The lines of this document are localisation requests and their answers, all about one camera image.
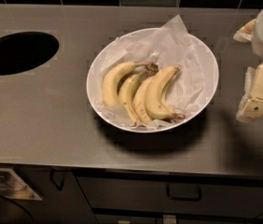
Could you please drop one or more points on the white crumpled paper liner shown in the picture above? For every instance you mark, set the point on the white crumpled paper liner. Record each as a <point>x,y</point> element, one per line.
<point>181,62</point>

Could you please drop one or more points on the round black countertop hole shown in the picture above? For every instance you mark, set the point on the round black countertop hole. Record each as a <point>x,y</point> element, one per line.
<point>24,51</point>

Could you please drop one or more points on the white bowl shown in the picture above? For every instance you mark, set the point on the white bowl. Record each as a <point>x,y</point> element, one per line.
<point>206,69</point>

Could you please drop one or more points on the printed paper sheet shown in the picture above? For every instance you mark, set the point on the printed paper sheet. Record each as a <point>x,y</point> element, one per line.
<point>14,187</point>

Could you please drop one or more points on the black drawer handle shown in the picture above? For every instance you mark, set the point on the black drawer handle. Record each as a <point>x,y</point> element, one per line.
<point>183,192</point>

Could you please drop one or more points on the grey cabinet door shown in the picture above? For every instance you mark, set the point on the grey cabinet door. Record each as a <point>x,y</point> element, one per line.
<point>68,206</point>

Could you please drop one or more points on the grey drawer front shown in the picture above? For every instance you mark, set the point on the grey drawer front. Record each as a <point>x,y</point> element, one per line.
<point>150,196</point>

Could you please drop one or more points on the black cabinet door handle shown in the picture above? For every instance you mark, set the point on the black cabinet door handle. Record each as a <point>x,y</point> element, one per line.
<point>57,179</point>

